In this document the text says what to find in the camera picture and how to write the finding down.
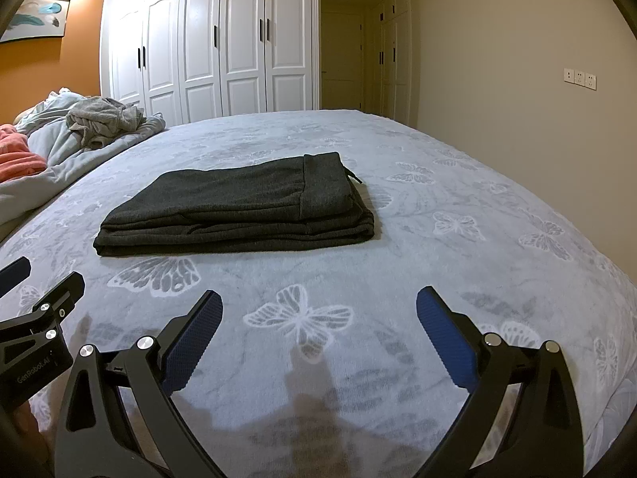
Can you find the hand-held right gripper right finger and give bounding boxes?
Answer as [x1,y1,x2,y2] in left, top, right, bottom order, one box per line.
[415,286,584,478]

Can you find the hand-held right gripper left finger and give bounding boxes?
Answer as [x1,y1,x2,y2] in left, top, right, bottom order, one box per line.
[54,290,225,478]

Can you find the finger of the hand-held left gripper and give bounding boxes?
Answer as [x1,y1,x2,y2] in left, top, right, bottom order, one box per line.
[0,272,86,355]
[0,257,32,298]

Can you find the dark grey pants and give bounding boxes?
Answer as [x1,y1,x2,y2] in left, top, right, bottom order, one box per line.
[93,152,376,259]

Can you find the grey butterfly print blanket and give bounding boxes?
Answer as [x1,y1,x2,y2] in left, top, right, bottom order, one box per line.
[0,108,637,478]

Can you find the coral pink cloth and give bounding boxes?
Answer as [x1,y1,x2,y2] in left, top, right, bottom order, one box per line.
[0,124,49,183]

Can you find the light grey duvet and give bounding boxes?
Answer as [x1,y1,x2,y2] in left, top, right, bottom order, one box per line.
[0,88,168,241]

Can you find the crumpled grey garment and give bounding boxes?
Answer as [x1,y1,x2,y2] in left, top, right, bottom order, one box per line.
[66,96,148,151]

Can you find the white wardrobe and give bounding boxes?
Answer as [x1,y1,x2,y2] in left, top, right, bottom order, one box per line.
[100,0,320,128]

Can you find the beige hallway cabinet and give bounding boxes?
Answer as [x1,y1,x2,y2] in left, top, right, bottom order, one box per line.
[362,0,415,122]

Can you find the beige hallway door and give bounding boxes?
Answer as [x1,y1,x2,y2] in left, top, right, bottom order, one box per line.
[320,10,363,110]

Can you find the framed feather wall picture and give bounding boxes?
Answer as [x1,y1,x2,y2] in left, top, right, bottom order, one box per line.
[0,0,71,45]

